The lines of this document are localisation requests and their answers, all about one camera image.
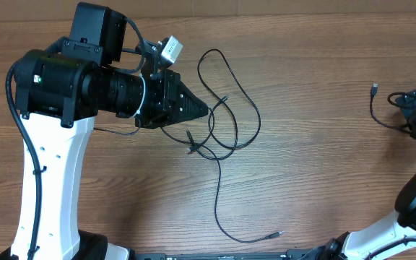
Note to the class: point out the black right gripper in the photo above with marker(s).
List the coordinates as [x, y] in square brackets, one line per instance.
[408, 105]

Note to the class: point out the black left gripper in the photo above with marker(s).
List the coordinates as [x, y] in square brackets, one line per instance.
[170, 92]

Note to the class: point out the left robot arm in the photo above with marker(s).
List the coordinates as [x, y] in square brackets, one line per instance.
[54, 96]

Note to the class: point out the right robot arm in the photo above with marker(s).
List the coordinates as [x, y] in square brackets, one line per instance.
[396, 232]

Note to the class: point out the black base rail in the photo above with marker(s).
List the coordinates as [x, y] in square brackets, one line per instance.
[290, 254]

